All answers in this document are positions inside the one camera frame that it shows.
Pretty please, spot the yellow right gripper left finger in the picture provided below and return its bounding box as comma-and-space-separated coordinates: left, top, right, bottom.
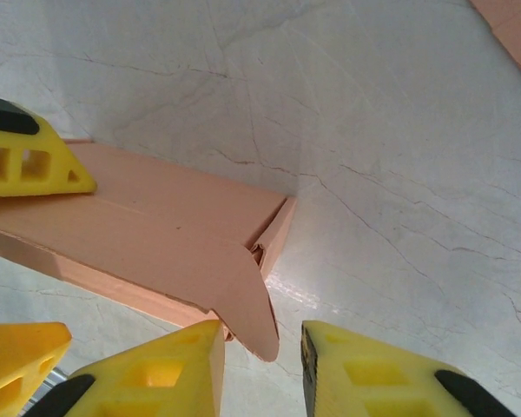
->
23, 319, 227, 417

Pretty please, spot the pink paper box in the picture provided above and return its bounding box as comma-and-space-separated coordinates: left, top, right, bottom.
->
0, 138, 297, 364
467, 0, 521, 91

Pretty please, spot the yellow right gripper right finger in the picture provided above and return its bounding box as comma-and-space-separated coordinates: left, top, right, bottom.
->
301, 320, 520, 417

